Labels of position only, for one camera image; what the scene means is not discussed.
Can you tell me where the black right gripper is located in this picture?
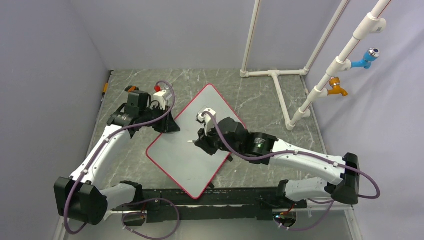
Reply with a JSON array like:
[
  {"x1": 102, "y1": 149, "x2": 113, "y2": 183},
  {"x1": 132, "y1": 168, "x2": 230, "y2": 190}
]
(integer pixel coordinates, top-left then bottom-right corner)
[{"x1": 195, "y1": 121, "x2": 243, "y2": 156}]

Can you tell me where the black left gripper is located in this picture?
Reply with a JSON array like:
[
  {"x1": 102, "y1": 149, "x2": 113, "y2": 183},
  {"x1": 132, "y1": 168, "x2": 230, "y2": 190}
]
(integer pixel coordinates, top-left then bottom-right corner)
[{"x1": 139, "y1": 104, "x2": 180, "y2": 133}]

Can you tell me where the red-framed whiteboard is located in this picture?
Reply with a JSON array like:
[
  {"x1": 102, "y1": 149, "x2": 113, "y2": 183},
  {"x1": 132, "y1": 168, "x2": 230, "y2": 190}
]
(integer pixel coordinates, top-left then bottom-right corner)
[{"x1": 146, "y1": 83, "x2": 241, "y2": 199}]

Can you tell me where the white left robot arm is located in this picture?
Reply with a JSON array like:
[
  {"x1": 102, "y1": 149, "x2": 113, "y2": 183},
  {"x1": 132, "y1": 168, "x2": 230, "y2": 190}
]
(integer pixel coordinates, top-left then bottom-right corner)
[{"x1": 53, "y1": 86, "x2": 180, "y2": 225}]

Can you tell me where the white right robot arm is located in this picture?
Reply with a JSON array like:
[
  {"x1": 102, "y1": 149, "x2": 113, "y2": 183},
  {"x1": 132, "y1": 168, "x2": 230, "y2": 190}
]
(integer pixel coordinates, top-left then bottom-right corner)
[{"x1": 194, "y1": 115, "x2": 360, "y2": 208}]

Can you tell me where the orange black tool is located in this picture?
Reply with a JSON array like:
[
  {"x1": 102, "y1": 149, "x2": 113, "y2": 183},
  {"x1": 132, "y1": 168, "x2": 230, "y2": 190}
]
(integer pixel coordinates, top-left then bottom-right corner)
[{"x1": 124, "y1": 85, "x2": 139, "y2": 93}]

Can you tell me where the orange faucet valve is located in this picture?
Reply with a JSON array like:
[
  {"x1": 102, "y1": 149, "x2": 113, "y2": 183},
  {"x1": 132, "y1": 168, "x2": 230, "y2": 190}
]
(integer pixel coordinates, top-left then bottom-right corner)
[{"x1": 327, "y1": 77, "x2": 348, "y2": 97}]

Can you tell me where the blue faucet valve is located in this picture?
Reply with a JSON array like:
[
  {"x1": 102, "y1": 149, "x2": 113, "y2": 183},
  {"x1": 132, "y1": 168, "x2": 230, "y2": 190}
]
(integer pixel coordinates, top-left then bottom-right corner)
[{"x1": 351, "y1": 48, "x2": 381, "y2": 70}]

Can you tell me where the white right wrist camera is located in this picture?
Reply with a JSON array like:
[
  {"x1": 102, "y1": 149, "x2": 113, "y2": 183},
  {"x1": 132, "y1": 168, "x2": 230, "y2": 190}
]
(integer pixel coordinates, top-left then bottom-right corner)
[{"x1": 196, "y1": 107, "x2": 217, "y2": 137}]

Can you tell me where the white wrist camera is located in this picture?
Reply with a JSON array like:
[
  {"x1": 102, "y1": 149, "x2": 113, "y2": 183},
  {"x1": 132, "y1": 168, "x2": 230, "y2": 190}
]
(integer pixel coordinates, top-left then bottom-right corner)
[
  {"x1": 196, "y1": 107, "x2": 217, "y2": 137},
  {"x1": 152, "y1": 85, "x2": 173, "y2": 110}
]

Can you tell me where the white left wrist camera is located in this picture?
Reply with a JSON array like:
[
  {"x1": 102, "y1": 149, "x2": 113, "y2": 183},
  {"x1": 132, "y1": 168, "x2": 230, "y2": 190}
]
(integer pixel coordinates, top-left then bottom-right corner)
[{"x1": 152, "y1": 85, "x2": 173, "y2": 110}]

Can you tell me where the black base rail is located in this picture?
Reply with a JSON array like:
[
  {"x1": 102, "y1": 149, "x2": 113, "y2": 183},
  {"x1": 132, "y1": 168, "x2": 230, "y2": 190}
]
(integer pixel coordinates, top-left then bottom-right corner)
[{"x1": 112, "y1": 187, "x2": 308, "y2": 226}]

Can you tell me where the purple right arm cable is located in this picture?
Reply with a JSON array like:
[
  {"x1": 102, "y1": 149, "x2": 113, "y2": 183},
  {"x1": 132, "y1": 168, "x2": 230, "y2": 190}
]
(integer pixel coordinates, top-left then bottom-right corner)
[{"x1": 202, "y1": 111, "x2": 381, "y2": 232}]

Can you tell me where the white PVC pipe frame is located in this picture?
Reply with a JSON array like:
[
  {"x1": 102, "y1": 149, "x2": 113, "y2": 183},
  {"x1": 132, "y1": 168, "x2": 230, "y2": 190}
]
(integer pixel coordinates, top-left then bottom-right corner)
[{"x1": 239, "y1": 0, "x2": 392, "y2": 131}]

